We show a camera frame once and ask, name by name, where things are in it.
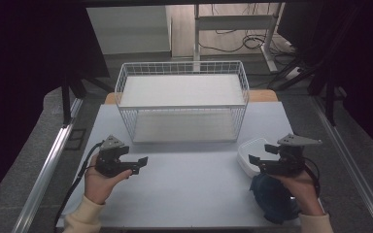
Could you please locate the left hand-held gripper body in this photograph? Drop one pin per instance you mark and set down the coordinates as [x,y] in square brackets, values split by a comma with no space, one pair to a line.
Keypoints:
[110,161]

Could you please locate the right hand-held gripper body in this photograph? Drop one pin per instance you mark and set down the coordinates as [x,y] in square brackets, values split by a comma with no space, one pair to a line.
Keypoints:
[288,160]

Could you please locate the white plastic container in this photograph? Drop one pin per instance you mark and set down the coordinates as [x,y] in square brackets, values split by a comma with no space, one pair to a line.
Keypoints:
[249,155]

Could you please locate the round container dark blue lid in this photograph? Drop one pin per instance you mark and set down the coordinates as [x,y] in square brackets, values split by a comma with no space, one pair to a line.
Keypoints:
[272,200]

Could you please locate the person's left hand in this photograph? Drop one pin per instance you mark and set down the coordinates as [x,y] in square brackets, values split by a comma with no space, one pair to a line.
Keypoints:
[100,186]

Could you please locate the person's right hand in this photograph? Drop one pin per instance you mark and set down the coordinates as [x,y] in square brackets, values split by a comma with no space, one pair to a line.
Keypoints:
[299,191]

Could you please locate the black floor grate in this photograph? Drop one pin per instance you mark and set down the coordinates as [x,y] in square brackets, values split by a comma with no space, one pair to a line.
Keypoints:
[76,139]

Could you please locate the wooden table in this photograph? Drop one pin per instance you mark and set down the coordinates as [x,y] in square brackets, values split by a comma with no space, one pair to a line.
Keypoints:
[264,96]

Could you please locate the black metal stand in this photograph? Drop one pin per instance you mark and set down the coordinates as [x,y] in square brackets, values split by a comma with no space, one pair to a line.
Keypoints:
[66,103]

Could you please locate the white power strip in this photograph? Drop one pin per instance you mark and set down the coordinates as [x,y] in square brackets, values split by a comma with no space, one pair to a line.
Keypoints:
[293,73]

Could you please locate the white cabinet panel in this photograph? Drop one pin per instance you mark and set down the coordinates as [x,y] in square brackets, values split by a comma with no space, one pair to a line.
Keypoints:
[129,30]

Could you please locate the aluminium rail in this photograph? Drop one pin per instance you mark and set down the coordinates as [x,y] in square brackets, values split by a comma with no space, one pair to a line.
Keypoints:
[353,171]
[45,174]

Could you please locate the white desk frame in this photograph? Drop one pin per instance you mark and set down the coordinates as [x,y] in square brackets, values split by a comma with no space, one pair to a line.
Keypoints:
[236,22]

